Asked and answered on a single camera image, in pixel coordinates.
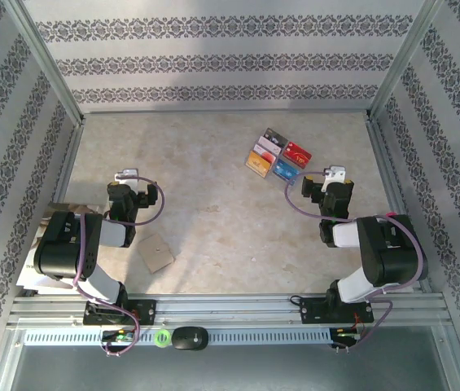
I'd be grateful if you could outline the clear acrylic card stand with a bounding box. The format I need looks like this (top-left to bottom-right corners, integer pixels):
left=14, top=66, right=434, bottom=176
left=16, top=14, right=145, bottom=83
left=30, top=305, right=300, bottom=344
left=244, top=127, right=313, bottom=187

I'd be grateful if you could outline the beige leather card holder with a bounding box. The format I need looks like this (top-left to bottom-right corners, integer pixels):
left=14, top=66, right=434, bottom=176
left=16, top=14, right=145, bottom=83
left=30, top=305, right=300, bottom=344
left=137, top=232, right=176, bottom=275

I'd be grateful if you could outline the blue VIP card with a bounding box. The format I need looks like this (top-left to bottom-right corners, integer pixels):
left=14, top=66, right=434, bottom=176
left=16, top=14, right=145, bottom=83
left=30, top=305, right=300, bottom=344
left=272, top=158, right=300, bottom=185

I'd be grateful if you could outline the red VIP card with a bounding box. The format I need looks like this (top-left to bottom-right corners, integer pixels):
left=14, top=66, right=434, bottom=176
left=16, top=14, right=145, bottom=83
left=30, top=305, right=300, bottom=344
left=283, top=141, right=313, bottom=170

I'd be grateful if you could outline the orange gold card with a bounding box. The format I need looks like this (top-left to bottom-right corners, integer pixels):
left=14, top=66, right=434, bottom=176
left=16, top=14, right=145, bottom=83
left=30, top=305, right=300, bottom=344
left=245, top=150, right=278, bottom=177

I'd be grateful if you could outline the white card red circle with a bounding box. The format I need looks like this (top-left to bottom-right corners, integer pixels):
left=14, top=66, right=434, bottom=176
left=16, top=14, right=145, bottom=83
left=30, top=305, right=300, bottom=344
left=253, top=142, right=283, bottom=158

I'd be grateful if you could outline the black Vip card white print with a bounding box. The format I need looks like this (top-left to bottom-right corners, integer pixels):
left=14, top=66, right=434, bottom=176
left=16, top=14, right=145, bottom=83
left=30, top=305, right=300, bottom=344
left=262, top=128, right=290, bottom=148

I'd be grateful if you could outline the book with photo cover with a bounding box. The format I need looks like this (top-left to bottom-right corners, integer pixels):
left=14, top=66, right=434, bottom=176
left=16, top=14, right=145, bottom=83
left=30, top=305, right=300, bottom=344
left=15, top=201, right=111, bottom=294

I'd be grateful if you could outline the small circuit board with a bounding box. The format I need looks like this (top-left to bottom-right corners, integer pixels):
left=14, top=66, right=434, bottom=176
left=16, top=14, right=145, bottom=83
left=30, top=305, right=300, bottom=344
left=331, top=327, right=364, bottom=342
left=101, top=329, right=140, bottom=346

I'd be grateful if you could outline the black computer mouse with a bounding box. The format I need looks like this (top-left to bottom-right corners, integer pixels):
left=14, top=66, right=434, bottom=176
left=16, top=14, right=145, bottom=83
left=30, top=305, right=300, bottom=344
left=171, top=326, right=209, bottom=350

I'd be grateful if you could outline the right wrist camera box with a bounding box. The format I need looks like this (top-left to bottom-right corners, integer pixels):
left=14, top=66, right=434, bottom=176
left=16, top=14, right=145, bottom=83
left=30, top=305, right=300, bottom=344
left=321, top=165, right=348, bottom=193

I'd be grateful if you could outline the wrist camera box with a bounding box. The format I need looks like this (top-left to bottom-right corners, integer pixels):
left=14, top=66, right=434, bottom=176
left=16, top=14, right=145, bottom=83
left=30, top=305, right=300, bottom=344
left=114, top=167, right=139, bottom=189
left=321, top=165, right=348, bottom=193

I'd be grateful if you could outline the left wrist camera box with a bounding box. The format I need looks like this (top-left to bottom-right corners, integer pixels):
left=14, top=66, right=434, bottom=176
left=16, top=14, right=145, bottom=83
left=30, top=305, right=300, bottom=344
left=114, top=167, right=139, bottom=189

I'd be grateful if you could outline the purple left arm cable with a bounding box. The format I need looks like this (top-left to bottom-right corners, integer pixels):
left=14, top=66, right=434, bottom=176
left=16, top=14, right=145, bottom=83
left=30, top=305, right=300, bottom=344
left=72, top=174, right=165, bottom=358

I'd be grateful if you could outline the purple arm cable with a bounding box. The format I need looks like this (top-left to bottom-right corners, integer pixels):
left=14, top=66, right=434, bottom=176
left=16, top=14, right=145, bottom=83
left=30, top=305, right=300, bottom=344
left=285, top=170, right=425, bottom=351
left=72, top=174, right=165, bottom=358

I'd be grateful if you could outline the aluminium table side rail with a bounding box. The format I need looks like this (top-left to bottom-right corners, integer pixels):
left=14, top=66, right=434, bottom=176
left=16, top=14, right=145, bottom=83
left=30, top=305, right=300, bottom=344
left=366, top=113, right=434, bottom=294
left=52, top=117, right=86, bottom=204

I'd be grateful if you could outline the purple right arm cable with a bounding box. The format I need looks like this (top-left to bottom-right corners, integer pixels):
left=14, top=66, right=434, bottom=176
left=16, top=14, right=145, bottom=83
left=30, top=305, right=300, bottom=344
left=285, top=170, right=425, bottom=351

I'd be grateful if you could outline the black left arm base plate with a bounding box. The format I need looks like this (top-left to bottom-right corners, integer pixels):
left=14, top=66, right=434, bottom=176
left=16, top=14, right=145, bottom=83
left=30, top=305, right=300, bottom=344
left=83, top=299, right=157, bottom=327

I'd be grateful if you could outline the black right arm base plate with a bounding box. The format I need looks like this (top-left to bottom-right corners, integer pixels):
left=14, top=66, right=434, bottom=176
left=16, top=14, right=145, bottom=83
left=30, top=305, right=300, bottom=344
left=299, top=297, right=375, bottom=325

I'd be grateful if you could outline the green tape ring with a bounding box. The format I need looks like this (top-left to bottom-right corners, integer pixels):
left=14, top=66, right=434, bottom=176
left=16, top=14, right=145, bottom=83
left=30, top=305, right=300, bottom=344
left=154, top=328, right=173, bottom=348

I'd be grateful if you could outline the aluminium mounting rail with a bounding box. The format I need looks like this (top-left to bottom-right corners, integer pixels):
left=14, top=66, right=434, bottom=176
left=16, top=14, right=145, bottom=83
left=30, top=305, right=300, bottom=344
left=7, top=292, right=447, bottom=327

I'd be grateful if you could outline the perforated grey cable duct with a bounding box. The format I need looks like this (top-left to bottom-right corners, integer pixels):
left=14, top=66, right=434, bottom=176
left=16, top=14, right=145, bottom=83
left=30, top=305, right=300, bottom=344
left=23, top=328, right=332, bottom=347

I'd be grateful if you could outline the aluminium frame corner post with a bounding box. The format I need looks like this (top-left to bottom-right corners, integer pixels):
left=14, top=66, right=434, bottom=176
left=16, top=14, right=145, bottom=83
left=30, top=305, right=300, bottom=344
left=368, top=0, right=447, bottom=123
left=1, top=0, right=85, bottom=125

